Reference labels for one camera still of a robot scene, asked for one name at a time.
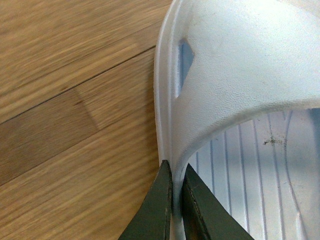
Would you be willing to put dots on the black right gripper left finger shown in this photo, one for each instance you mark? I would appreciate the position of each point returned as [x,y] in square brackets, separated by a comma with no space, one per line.
[153,219]

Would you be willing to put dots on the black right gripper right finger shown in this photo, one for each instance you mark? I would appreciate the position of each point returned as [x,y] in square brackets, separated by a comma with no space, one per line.
[204,218]

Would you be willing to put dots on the light blue slide slipper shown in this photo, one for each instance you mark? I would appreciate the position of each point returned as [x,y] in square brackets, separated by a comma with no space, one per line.
[237,97]

